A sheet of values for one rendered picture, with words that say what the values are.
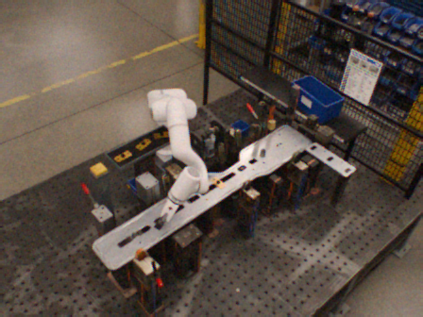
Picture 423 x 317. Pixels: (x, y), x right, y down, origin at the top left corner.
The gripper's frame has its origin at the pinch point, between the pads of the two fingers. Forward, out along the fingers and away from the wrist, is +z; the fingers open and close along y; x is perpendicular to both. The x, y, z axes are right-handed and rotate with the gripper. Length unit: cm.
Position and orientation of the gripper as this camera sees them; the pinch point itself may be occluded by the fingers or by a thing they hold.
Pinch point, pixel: (160, 221)
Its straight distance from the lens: 201.5
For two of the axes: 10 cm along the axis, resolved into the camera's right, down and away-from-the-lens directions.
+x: -8.5, -5.2, -1.0
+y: 1.7, -4.5, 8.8
